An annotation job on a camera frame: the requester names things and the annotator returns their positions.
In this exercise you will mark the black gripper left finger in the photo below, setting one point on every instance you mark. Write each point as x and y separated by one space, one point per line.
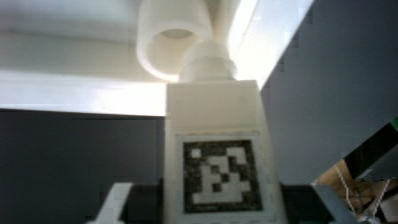
129 205

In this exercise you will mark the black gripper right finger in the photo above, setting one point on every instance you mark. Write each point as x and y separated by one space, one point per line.
305 209

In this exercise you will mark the white table leg with tag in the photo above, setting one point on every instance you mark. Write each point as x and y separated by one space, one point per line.
220 183

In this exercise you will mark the white square tabletop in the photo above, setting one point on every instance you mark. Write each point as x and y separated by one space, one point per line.
69 70

